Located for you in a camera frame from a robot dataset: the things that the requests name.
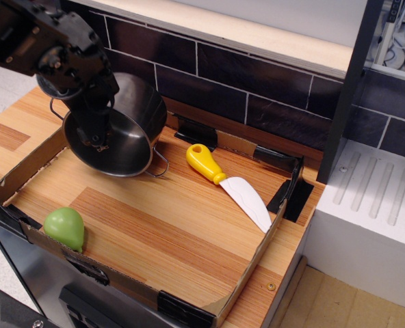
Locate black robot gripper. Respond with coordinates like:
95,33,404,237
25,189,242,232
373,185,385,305
0,1,119,150

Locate stainless steel pot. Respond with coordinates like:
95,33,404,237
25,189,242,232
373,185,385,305
62,72,169,178

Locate cardboard fence with black tape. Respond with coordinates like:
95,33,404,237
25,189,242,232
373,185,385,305
0,111,322,327

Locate green toy pear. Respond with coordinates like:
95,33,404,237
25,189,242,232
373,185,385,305
43,207,85,253

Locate white grooved sink drainboard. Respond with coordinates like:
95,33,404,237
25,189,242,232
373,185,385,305
314,139,405,250

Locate yellow handled toy knife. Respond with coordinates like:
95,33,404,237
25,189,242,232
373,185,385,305
185,143,272,233

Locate dark grey vertical post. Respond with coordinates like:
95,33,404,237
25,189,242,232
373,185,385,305
317,0,383,184

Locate cables behind shelf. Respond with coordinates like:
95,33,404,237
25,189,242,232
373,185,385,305
376,0,405,74

